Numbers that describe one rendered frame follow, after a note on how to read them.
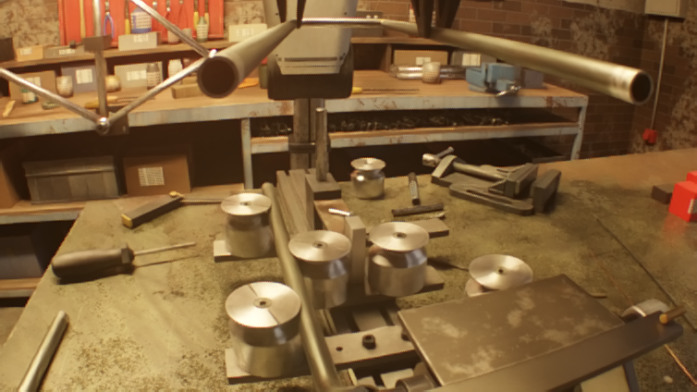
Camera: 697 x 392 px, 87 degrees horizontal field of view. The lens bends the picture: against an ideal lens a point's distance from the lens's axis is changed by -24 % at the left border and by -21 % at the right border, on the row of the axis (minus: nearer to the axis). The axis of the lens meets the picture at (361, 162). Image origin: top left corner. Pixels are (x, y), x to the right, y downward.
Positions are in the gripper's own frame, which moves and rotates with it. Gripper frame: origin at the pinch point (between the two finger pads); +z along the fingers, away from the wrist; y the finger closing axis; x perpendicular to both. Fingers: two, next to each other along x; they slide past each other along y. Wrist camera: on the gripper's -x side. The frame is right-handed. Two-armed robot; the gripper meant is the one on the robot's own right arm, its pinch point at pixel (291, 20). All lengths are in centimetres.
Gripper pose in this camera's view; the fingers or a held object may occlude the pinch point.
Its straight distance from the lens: 42.8
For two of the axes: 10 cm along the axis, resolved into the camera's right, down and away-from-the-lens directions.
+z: -0.2, 9.4, 3.3
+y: 9.9, -0.1, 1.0
